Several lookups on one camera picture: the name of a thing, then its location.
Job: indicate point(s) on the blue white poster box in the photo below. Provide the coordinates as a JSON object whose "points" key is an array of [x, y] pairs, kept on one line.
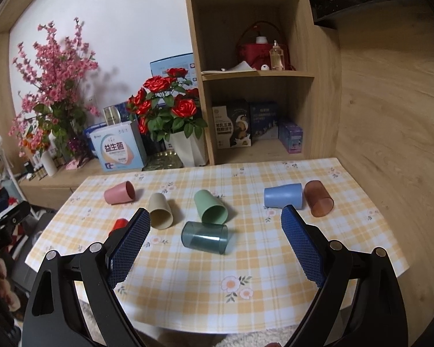
{"points": [[185, 61]]}

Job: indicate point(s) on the small purple box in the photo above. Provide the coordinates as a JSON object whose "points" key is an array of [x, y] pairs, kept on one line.
{"points": [[291, 136]]}

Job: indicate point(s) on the white dark cookie box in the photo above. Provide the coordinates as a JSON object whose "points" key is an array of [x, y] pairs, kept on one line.
{"points": [[232, 125]]}

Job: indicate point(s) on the white faceted flower pot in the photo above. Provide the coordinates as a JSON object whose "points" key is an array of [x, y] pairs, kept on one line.
{"points": [[191, 151]]}

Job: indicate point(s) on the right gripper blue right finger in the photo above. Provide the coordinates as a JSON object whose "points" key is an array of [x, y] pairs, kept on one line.
{"points": [[303, 239]]}

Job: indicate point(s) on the teal transparent cup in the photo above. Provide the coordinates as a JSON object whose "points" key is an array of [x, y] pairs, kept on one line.
{"points": [[205, 237]]}

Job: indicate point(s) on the red rose bouquet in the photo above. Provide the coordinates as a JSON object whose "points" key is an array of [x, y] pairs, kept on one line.
{"points": [[167, 104]]}

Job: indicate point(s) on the red gift basket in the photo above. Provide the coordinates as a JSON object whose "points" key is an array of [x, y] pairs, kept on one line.
{"points": [[257, 40]]}

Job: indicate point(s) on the clear pump bottle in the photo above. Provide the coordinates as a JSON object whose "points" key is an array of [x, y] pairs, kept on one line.
{"points": [[277, 57]]}

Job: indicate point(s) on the light blue probiotic box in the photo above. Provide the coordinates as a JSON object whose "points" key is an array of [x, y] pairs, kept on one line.
{"points": [[119, 147]]}

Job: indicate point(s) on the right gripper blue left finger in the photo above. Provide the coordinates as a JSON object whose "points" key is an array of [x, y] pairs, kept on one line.
{"points": [[124, 244]]}

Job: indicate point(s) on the low wooden sideboard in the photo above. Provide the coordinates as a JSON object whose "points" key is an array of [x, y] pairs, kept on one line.
{"points": [[53, 191]]}

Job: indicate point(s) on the green plastic cup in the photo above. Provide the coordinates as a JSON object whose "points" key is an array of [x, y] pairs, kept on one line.
{"points": [[210, 209]]}

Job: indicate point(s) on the blue plastic cup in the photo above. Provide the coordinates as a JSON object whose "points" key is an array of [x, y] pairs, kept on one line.
{"points": [[281, 196]]}

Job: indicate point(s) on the white slim vase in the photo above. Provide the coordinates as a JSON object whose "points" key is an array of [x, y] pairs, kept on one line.
{"points": [[48, 163]]}

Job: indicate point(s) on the yellow plaid tablecloth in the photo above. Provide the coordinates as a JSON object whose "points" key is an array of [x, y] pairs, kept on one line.
{"points": [[257, 283]]}

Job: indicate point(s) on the red plastic cup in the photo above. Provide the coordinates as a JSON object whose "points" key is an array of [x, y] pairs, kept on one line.
{"points": [[119, 224]]}

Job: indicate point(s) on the pink blossom branch bouquet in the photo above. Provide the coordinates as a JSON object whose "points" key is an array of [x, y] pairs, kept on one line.
{"points": [[53, 112]]}

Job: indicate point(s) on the green gold tray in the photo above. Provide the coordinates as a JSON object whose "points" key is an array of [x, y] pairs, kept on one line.
{"points": [[164, 160]]}

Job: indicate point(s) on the brown transparent cup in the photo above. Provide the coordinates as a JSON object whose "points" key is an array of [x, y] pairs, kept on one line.
{"points": [[318, 198]]}

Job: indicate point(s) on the pink plastic cup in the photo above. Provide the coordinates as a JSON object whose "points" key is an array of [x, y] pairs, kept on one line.
{"points": [[120, 194]]}

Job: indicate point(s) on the beige plastic cup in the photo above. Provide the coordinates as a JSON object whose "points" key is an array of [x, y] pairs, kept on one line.
{"points": [[161, 216]]}

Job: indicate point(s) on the wooden shelf unit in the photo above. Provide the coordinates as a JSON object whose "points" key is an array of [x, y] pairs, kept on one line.
{"points": [[309, 95]]}

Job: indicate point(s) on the dark blue box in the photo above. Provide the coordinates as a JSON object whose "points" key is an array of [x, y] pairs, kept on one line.
{"points": [[264, 121]]}

